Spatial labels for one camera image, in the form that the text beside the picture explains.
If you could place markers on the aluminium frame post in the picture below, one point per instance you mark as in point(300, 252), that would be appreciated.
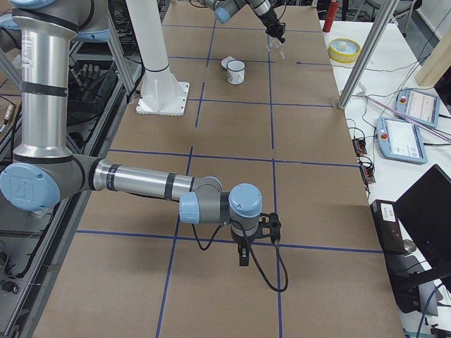
point(385, 13)

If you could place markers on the red bottle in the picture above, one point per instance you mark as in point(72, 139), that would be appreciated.
point(330, 15)

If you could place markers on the white enamel mug blue rim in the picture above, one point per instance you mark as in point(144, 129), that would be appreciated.
point(236, 72)

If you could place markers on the black box with label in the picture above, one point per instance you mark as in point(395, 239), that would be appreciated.
point(388, 229)

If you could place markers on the orange black connector board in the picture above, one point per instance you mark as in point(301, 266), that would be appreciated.
point(359, 145)

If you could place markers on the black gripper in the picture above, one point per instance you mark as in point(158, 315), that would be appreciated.
point(269, 20)
point(242, 242)

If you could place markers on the black monitor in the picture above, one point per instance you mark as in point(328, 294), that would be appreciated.
point(424, 211)

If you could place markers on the yellow tape roll with dish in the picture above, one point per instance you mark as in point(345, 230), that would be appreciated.
point(344, 50)

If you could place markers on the teach pendant tablet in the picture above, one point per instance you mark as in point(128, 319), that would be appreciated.
point(420, 106)
point(400, 140)

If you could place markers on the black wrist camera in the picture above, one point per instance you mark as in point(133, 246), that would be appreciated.
point(269, 227)

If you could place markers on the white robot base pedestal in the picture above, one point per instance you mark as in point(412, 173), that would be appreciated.
point(160, 92)

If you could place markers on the near teach pendant tablet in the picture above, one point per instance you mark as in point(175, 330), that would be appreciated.
point(400, 140)

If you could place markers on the white ceramic lid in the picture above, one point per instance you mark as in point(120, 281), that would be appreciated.
point(225, 61)

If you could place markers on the far teach pendant tablet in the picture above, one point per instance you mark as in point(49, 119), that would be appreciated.
point(420, 106)

